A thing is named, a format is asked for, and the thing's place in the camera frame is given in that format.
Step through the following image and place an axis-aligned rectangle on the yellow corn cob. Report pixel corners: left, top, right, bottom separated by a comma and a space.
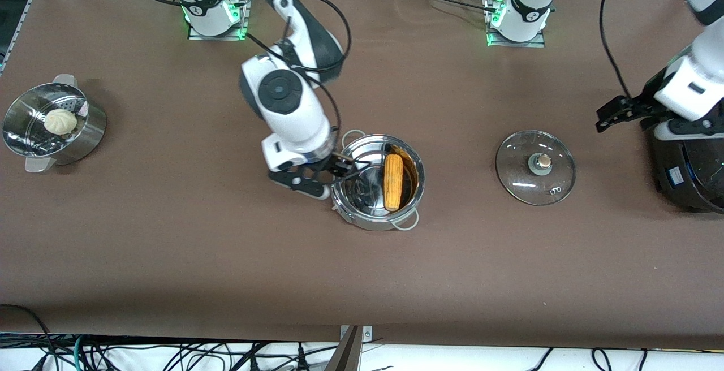
383, 153, 404, 212

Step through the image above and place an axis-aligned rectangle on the glass pot lid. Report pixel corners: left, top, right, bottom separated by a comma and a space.
495, 130, 577, 206

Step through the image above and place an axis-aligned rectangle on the stainless steel cooking pot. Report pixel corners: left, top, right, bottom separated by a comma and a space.
331, 129, 426, 232

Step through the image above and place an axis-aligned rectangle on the stainless steel steamer pot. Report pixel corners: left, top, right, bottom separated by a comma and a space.
2, 74, 107, 173

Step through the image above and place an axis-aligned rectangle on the black rice cooker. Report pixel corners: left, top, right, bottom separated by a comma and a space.
642, 68, 724, 214

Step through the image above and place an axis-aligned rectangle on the brown table cover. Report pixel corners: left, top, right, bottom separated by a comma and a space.
0, 0, 724, 350

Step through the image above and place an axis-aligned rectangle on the white steamed bun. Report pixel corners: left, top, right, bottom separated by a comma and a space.
44, 109, 78, 135

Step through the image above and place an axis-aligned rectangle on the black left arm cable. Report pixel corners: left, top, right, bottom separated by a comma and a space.
599, 0, 633, 100

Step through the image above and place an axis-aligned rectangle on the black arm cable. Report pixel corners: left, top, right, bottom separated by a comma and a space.
599, 0, 633, 100
116, 0, 352, 134

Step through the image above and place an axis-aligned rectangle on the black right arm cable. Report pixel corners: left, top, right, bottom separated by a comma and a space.
116, 0, 352, 134

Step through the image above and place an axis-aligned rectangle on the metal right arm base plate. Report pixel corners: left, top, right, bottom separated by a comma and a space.
188, 0, 250, 41

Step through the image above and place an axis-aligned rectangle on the silver metal clamp bracket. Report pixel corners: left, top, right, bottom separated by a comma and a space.
339, 325, 373, 342

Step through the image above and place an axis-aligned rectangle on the dark camera stand pole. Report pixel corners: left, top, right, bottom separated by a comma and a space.
324, 326, 363, 371

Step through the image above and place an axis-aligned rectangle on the green cable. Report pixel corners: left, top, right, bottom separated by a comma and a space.
71, 334, 87, 371

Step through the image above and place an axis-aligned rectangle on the aluminium table edge rail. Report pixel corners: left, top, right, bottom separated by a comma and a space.
0, 0, 41, 75

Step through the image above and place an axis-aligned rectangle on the black curved cable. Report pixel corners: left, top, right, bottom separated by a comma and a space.
0, 303, 55, 356

